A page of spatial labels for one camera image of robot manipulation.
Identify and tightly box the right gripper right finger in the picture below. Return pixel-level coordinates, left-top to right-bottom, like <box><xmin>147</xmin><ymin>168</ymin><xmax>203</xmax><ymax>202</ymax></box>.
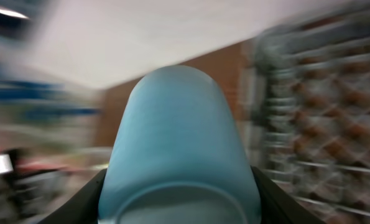
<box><xmin>251</xmin><ymin>166</ymin><xmax>325</xmax><ymax>224</ymax></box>

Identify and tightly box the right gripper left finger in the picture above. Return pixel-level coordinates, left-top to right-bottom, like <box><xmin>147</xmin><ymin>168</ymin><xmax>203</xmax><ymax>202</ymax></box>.
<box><xmin>38</xmin><ymin>169</ymin><xmax>107</xmax><ymax>224</ymax></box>

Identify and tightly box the light blue cup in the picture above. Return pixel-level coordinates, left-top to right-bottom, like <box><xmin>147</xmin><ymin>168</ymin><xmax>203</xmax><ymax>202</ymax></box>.
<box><xmin>98</xmin><ymin>65</ymin><xmax>262</xmax><ymax>224</ymax></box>

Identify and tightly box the grey dishwasher rack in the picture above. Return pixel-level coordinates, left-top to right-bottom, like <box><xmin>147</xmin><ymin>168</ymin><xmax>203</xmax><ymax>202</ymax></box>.
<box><xmin>250</xmin><ymin>1</ymin><xmax>370</xmax><ymax>224</ymax></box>

